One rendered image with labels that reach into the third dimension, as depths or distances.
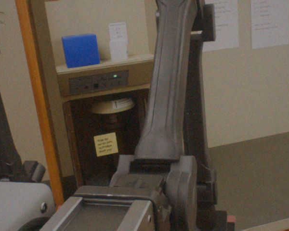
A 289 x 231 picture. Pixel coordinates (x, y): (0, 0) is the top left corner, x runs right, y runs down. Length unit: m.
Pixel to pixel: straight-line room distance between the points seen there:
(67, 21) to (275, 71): 1.17
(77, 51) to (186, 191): 0.78
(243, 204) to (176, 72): 0.95
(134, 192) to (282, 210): 1.10
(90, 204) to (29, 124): 1.41
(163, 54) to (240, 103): 1.43
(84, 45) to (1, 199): 0.85
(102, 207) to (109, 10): 0.98
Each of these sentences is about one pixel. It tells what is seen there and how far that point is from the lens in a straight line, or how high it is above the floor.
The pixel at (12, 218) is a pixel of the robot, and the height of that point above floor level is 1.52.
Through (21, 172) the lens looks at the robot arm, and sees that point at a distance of 1.05.
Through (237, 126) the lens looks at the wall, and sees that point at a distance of 2.01.
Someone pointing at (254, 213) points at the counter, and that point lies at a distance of 1.39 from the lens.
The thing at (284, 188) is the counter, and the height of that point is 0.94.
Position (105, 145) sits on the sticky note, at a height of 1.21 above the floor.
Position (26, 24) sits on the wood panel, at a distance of 1.17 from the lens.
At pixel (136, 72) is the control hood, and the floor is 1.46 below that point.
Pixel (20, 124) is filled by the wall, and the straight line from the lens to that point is 1.76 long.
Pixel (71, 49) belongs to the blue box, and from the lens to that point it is 1.16.
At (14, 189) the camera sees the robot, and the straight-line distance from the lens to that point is 0.36.
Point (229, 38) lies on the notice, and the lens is 1.90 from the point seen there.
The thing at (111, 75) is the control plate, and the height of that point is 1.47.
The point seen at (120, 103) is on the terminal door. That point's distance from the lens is 1.30.
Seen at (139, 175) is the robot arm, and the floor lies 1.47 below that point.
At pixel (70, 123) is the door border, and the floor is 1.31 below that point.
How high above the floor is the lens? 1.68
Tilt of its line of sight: 17 degrees down
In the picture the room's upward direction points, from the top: 6 degrees counter-clockwise
